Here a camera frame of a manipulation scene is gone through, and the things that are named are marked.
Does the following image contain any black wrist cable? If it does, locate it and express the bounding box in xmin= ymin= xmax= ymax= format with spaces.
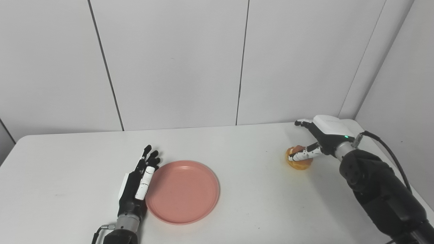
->
xmin=91 ymin=223 xmax=116 ymax=244
xmin=352 ymin=130 xmax=413 ymax=194

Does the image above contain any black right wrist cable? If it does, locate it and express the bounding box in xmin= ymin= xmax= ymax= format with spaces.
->
xmin=352 ymin=130 xmax=413 ymax=194

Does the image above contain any golden cream puff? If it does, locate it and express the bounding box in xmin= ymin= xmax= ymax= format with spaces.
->
xmin=285 ymin=145 xmax=313 ymax=171

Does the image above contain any pink round plate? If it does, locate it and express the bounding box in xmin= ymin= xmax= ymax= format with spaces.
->
xmin=145 ymin=160 xmax=220 ymax=225

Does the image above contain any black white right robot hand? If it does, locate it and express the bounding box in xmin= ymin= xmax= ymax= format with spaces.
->
xmin=294 ymin=115 xmax=356 ymax=162

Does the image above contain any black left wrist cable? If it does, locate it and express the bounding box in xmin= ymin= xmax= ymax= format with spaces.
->
xmin=91 ymin=223 xmax=116 ymax=244

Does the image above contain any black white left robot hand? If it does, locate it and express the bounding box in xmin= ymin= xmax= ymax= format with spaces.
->
xmin=117 ymin=145 xmax=161 ymax=221

